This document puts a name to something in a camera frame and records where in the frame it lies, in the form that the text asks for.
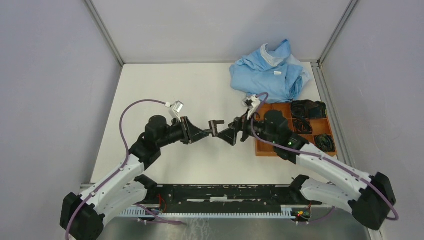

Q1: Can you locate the blue crumpled cloth garment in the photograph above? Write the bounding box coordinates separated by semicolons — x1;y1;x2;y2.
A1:
229;39;312;104

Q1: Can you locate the black cable bundle middle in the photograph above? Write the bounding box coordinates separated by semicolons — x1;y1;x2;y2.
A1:
291;118;313;135

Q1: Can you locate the white slotted cable duct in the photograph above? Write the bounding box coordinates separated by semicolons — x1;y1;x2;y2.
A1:
118;206;298;220

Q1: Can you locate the dark metal faucet tee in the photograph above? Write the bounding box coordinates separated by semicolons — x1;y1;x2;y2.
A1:
208;120;225;137

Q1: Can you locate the black cable bundle top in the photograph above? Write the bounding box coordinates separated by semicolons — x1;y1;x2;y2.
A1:
290;99;328;120

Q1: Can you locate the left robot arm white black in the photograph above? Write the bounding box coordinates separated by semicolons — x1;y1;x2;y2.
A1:
59;115;217;240

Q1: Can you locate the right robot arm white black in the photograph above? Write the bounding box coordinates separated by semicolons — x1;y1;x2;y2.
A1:
215;110;400;230

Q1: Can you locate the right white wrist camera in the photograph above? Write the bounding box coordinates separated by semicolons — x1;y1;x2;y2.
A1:
242;94;262;119

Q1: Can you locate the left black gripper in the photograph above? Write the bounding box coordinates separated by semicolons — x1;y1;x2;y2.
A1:
157;116;209;148

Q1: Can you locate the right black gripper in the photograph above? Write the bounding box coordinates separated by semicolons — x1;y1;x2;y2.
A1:
216;108;277;146

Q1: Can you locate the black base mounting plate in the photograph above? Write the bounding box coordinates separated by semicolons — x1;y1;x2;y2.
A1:
140;184;321;214

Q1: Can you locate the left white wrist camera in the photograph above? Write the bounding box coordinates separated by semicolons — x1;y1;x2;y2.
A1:
167;100;184;122

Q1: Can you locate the black green cable bundle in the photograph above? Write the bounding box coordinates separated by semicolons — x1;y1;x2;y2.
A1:
313;133;336;154

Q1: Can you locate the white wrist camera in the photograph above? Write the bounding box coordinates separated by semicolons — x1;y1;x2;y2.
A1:
242;94;262;119
167;100;184;122

